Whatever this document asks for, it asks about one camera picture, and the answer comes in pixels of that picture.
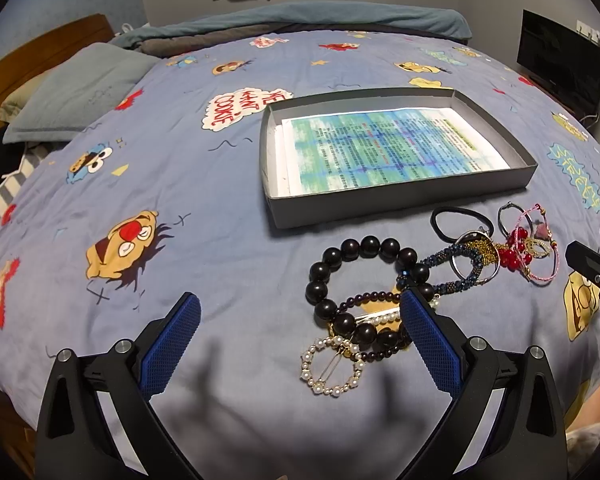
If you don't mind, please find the grey blue pillow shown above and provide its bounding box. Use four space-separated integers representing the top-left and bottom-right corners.
2 42 163 145

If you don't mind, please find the blue cartoon printed blanket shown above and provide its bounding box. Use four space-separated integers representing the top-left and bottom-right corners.
0 30 600 480

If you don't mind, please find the black white striped cloth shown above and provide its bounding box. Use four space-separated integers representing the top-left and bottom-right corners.
0 130 51 251

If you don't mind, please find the thin grey cord bracelet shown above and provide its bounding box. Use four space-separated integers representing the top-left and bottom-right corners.
497 201 531 241

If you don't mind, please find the pink cord bracelet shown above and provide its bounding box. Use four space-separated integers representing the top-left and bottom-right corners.
510 204 563 286

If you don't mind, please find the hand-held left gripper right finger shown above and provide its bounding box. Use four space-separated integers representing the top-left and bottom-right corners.
399 287 568 480

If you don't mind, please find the yellowish pillow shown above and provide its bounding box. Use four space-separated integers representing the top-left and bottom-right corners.
0 67 56 123

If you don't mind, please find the large black bead bracelet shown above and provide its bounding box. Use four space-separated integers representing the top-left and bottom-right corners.
305 236 436 353

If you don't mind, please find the purple bead bracelet gold charm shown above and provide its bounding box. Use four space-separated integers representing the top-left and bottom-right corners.
330 290 413 361

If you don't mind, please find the gold pearl hairpin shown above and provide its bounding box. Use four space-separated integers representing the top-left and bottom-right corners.
352 294 442 328

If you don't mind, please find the blue green printed paper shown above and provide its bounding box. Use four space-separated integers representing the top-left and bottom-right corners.
277 106 511 195

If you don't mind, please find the round gold hair clip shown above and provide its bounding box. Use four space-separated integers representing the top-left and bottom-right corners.
300 336 367 398

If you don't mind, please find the wooden headboard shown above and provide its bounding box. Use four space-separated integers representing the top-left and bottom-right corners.
0 14 116 131

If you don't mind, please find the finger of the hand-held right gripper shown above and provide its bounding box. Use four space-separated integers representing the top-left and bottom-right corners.
566 241 600 335

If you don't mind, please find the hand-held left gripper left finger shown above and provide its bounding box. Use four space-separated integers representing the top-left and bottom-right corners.
35 291 203 480

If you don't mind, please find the white wall hook rack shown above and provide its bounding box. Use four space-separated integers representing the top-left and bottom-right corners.
576 19 600 56

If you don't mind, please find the teal folded blanket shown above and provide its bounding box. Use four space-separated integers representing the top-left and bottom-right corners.
112 1 471 48

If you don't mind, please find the black hair tie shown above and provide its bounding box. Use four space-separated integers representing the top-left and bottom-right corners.
430 205 493 243

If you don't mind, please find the silver hoop ring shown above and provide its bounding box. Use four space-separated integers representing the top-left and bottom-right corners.
450 230 501 283

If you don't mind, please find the grey folded blanket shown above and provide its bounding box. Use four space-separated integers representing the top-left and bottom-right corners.
137 32 261 57

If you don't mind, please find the gold chain red bead bracelet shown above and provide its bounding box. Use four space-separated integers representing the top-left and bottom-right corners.
467 227 551 273

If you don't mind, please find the dark blue beaded bracelet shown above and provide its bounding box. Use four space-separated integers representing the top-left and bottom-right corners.
395 242 486 291

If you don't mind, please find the grey cardboard box tray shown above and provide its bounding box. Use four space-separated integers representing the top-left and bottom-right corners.
260 87 539 231

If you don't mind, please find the black monitor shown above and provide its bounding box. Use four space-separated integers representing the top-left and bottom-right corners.
516 9 600 116

